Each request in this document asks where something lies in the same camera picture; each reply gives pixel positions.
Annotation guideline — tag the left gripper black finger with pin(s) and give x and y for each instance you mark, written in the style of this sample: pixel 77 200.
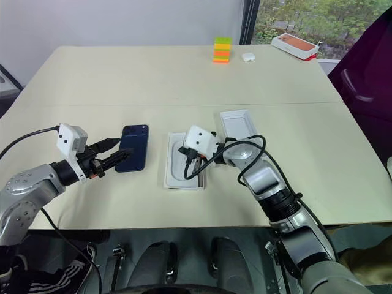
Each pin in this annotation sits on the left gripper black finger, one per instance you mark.
pixel 119 154
pixel 107 143

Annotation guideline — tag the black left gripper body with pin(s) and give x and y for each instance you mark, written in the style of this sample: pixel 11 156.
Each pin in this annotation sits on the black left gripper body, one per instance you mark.
pixel 92 162

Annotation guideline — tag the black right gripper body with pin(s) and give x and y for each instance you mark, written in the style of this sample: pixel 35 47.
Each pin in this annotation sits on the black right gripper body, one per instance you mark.
pixel 203 160

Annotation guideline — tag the dark blue smartphone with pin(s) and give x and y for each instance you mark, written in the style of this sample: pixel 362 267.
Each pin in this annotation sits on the dark blue smartphone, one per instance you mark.
pixel 174 171
pixel 137 160

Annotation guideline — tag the white phone box lid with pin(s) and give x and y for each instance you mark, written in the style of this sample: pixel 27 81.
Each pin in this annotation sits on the white phone box lid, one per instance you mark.
pixel 237 124

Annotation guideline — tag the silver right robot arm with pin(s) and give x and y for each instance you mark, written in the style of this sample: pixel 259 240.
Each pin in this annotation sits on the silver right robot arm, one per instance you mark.
pixel 263 180

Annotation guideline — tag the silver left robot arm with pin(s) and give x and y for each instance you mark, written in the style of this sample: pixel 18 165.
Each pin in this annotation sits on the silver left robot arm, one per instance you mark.
pixel 27 190

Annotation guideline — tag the white box with orange print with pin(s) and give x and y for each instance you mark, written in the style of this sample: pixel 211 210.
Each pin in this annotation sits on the white box with orange print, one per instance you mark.
pixel 294 44

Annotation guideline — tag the black metal clamp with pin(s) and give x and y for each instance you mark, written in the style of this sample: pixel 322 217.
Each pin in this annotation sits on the black metal clamp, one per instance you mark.
pixel 271 248
pixel 119 251

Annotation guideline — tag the dark rounded shape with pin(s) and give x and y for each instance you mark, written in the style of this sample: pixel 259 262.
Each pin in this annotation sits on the dark rounded shape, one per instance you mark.
pixel 229 266
pixel 153 266

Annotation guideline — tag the green orange block stack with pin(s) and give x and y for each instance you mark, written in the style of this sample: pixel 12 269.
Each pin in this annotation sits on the green orange block stack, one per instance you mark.
pixel 222 50

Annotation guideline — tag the grey dark-framed chair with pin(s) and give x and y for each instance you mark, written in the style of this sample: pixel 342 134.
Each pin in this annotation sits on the grey dark-framed chair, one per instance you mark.
pixel 7 88

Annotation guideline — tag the white earbuds case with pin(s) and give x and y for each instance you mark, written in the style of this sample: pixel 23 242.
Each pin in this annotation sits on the white earbuds case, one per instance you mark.
pixel 247 57

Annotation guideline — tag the black white-striped sneaker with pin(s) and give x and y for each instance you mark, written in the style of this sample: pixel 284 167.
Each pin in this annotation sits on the black white-striped sneaker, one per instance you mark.
pixel 64 275

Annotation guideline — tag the red flat item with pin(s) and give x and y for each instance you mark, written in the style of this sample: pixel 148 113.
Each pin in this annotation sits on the red flat item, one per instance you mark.
pixel 312 57

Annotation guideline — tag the dark purple chair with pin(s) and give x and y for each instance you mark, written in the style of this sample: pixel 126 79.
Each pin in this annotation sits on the dark purple chair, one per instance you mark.
pixel 367 76

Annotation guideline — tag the olive brown fabric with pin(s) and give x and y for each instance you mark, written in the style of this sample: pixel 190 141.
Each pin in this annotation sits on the olive brown fabric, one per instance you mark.
pixel 367 257

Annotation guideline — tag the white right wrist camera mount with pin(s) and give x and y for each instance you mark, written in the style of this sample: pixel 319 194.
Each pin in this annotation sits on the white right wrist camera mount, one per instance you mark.
pixel 196 147

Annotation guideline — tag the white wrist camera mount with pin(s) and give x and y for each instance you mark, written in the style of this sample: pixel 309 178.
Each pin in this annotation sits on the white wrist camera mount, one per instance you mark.
pixel 67 144
pixel 196 147

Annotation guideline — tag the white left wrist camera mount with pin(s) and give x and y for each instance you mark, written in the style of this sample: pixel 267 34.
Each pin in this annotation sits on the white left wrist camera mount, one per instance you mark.
pixel 67 144

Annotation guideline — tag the dark window frame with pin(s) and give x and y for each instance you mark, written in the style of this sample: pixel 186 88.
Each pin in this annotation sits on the dark window frame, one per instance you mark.
pixel 248 21

